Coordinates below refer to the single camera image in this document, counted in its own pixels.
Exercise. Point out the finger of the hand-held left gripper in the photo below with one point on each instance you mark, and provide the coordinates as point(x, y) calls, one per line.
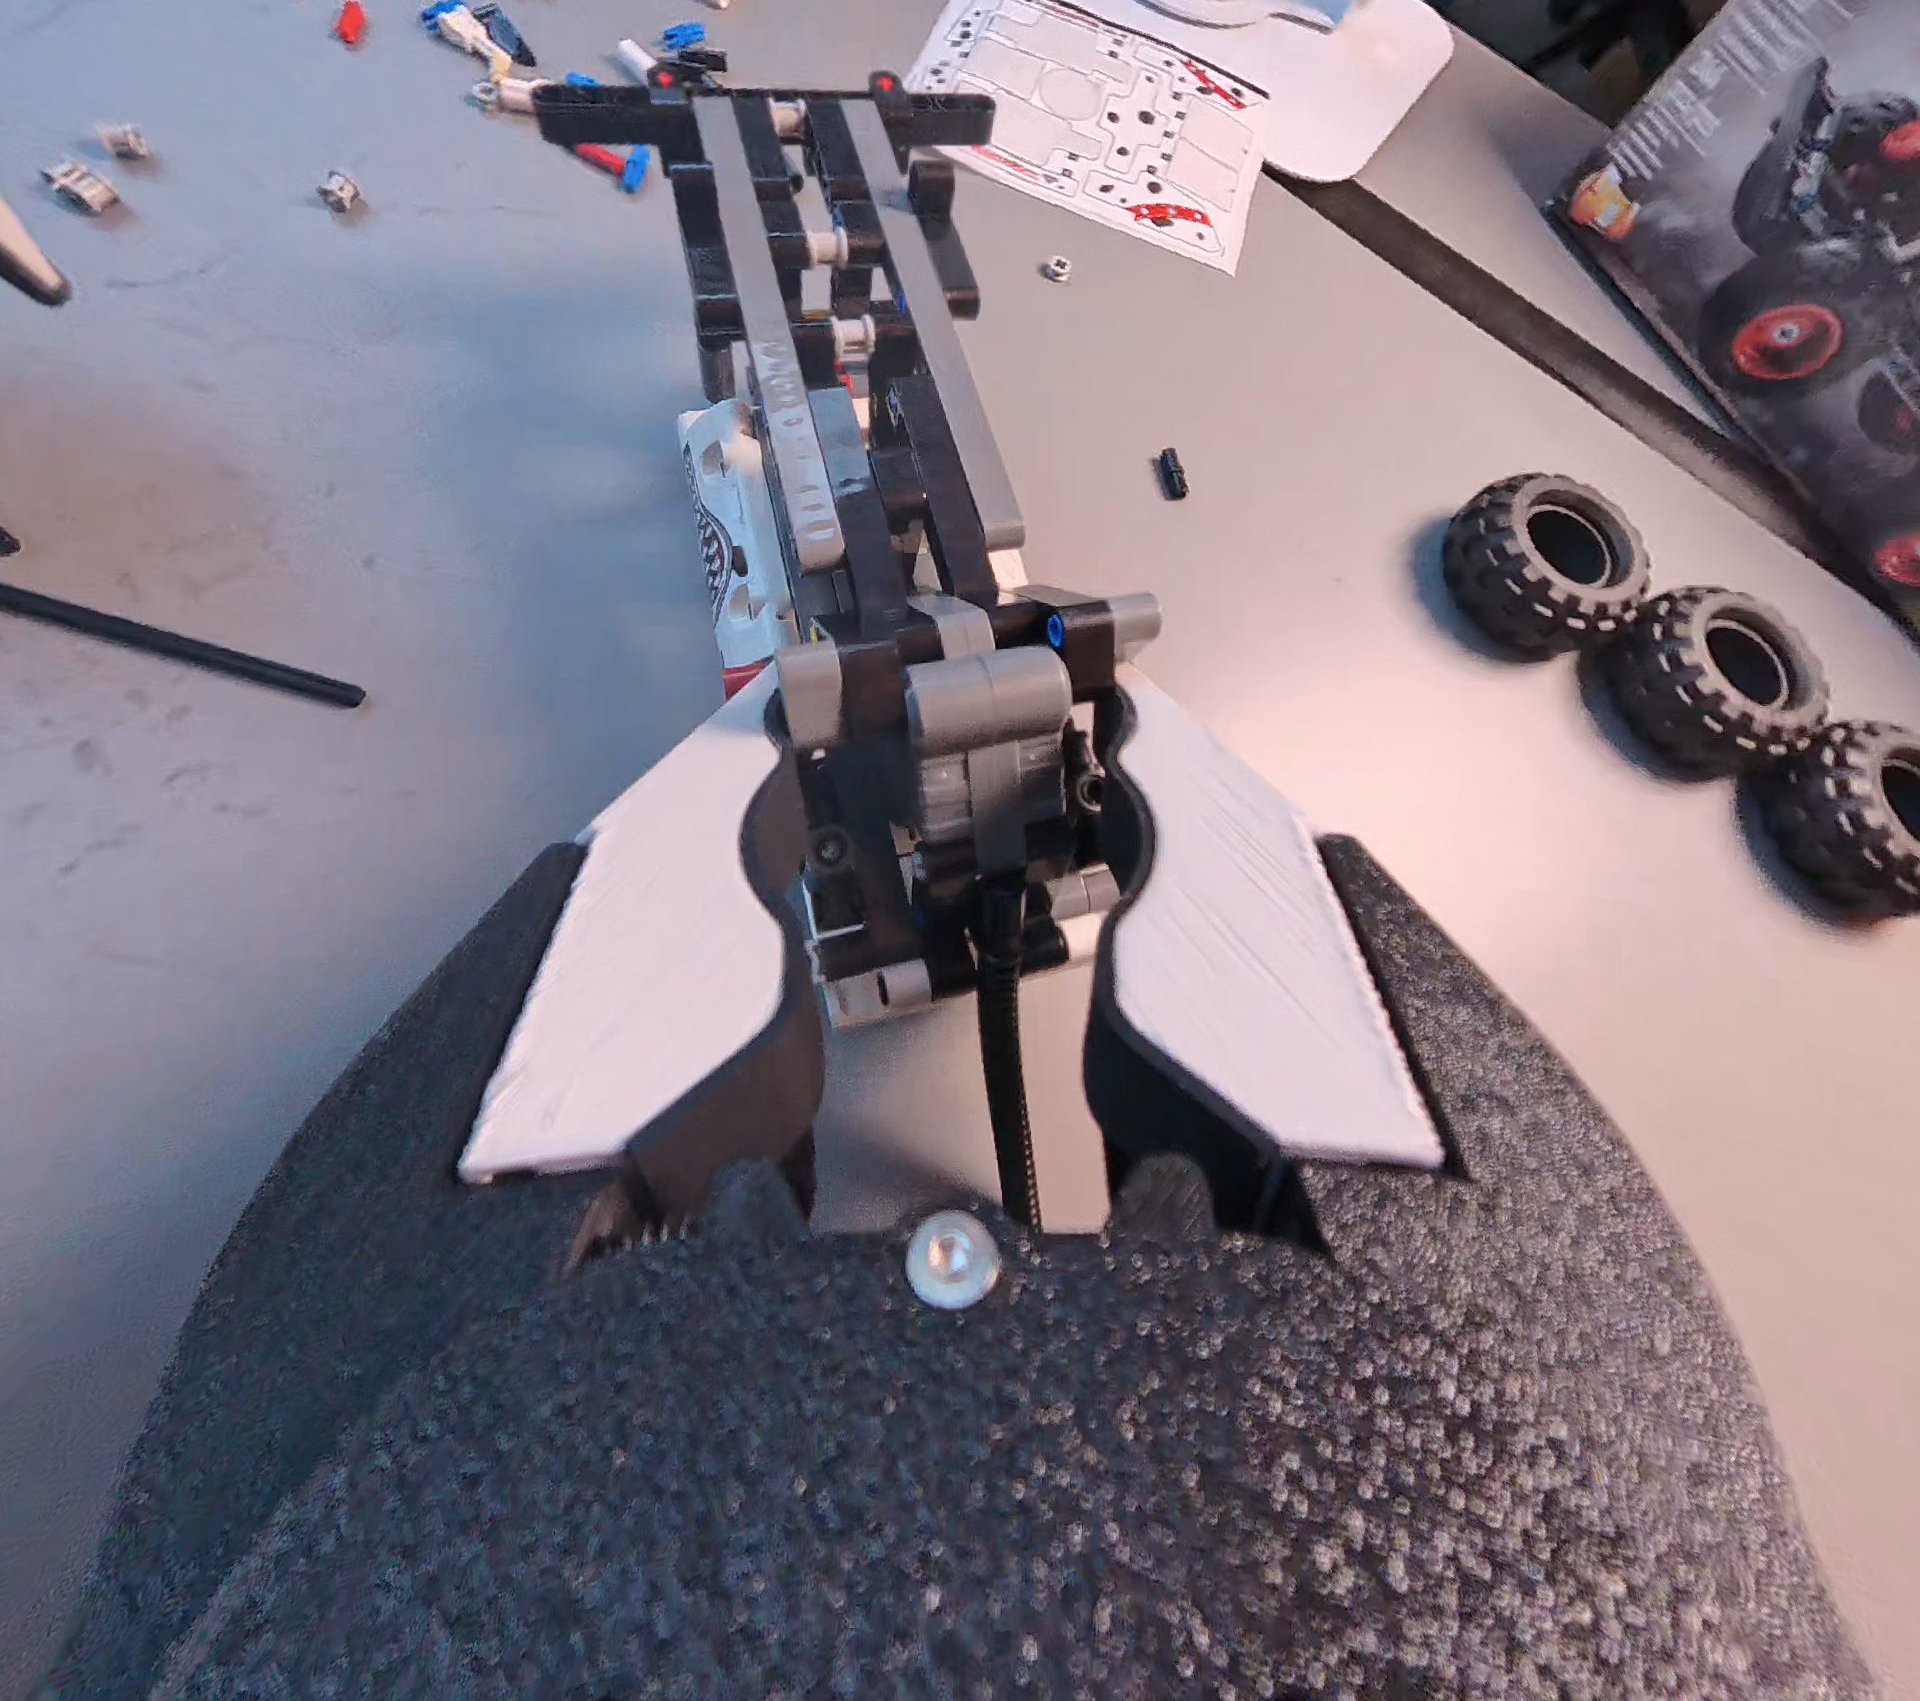
point(26, 261)

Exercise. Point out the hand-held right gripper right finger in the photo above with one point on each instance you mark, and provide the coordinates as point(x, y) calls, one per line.
point(1275, 984)

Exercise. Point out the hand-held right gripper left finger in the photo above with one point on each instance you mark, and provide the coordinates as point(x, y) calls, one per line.
point(646, 984)

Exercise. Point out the long black axle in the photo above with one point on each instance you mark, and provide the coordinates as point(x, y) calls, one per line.
point(182, 647)

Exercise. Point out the toy vehicle chassis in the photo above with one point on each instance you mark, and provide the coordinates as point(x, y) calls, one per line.
point(869, 474)

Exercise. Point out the grey desk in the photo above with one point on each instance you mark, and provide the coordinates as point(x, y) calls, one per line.
point(299, 474)

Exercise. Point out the small black pin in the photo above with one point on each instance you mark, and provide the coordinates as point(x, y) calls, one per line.
point(1171, 475)

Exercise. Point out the white sticker sheet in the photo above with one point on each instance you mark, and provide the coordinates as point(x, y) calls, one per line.
point(1050, 97)

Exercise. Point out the toy truck cardboard box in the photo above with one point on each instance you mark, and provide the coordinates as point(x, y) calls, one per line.
point(1801, 233)

